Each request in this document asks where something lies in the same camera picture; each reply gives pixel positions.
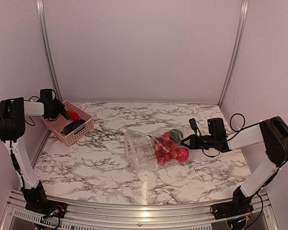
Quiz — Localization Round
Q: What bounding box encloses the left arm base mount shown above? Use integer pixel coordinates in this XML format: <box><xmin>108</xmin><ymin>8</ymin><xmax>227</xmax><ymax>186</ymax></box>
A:
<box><xmin>25</xmin><ymin>198</ymin><xmax>67</xmax><ymax>219</ymax></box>

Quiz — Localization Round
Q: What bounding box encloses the red fake tomato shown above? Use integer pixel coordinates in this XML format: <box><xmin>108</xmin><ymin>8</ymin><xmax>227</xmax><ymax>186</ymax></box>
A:
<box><xmin>176</xmin><ymin>148</ymin><xmax>190</xmax><ymax>162</ymax></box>

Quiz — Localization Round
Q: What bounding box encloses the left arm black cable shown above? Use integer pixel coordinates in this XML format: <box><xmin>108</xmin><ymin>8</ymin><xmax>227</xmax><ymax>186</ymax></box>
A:
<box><xmin>24</xmin><ymin>88</ymin><xmax>57</xmax><ymax>127</ymax></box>

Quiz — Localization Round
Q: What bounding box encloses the green fake leafy vegetable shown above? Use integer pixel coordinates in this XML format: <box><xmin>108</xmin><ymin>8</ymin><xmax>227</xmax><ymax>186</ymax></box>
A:
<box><xmin>169</xmin><ymin>129</ymin><xmax>184</xmax><ymax>143</ymax></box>

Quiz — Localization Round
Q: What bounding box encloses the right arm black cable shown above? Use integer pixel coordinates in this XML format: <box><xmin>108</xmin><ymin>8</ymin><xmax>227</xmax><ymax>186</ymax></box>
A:
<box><xmin>201</xmin><ymin>113</ymin><xmax>247</xmax><ymax>158</ymax></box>

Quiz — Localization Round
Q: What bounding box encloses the left aluminium frame post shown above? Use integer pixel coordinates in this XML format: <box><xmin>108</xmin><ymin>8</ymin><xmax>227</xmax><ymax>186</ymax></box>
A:
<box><xmin>36</xmin><ymin>0</ymin><xmax>63</xmax><ymax>101</ymax></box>

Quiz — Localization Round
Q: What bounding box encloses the clear zip top bag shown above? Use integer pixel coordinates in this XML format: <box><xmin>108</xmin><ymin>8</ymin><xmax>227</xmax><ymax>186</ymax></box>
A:
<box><xmin>124</xmin><ymin>129</ymin><xmax>191</xmax><ymax>172</ymax></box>

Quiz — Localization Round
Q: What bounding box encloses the red fake pepper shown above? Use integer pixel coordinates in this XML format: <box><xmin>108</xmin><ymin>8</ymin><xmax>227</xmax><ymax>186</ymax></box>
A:
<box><xmin>67</xmin><ymin>110</ymin><xmax>80</xmax><ymax>121</ymax></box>

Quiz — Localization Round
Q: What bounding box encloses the pink plastic basket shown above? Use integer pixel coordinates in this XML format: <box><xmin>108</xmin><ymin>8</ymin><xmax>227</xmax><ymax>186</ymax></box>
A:
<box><xmin>41</xmin><ymin>101</ymin><xmax>94</xmax><ymax>146</ymax></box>

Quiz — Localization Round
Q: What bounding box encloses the green fake cucumber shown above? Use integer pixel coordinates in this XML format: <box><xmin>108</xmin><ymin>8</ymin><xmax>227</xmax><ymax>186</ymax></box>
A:
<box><xmin>60</xmin><ymin>107</ymin><xmax>70</xmax><ymax>120</ymax></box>

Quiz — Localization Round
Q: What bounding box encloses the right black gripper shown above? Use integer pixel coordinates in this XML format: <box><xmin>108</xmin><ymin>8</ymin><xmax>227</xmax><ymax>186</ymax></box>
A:
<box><xmin>180</xmin><ymin>134</ymin><xmax>216</xmax><ymax>150</ymax></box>

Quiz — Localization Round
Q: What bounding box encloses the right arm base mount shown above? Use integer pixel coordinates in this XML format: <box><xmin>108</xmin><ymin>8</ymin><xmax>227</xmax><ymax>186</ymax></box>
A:
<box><xmin>210</xmin><ymin>201</ymin><xmax>254</xmax><ymax>219</ymax></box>

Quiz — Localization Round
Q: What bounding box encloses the right aluminium frame post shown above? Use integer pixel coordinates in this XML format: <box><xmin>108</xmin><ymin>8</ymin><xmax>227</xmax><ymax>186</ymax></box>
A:
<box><xmin>218</xmin><ymin>0</ymin><xmax>250</xmax><ymax>108</ymax></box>

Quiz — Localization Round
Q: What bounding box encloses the aluminium frame post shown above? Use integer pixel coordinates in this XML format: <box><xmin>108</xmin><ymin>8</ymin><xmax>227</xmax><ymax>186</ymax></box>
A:
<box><xmin>36</xmin><ymin>0</ymin><xmax>63</xmax><ymax>101</ymax></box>
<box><xmin>218</xmin><ymin>0</ymin><xmax>250</xmax><ymax>108</ymax></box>

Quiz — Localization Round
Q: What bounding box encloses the dark purple fake eggplant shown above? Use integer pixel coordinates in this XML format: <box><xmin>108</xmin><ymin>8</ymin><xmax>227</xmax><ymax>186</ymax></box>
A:
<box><xmin>61</xmin><ymin>119</ymin><xmax>85</xmax><ymax>135</ymax></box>

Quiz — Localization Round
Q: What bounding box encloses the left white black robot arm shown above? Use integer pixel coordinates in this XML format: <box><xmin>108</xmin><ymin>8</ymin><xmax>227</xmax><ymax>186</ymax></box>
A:
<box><xmin>0</xmin><ymin>89</ymin><xmax>66</xmax><ymax>213</ymax></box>

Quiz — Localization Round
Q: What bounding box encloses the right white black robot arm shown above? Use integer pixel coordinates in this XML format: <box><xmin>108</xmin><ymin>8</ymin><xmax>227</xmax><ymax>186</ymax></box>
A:
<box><xmin>180</xmin><ymin>116</ymin><xmax>288</xmax><ymax>215</ymax></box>

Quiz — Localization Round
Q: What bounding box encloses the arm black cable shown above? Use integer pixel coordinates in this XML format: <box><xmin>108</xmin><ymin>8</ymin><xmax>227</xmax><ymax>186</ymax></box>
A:
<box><xmin>201</xmin><ymin>113</ymin><xmax>247</xmax><ymax>158</ymax></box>
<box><xmin>24</xmin><ymin>88</ymin><xmax>57</xmax><ymax>127</ymax></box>

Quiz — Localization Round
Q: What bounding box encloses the front aluminium rail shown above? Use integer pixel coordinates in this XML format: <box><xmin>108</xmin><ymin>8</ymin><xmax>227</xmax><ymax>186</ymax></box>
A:
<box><xmin>4</xmin><ymin>191</ymin><xmax>276</xmax><ymax>230</ymax></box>

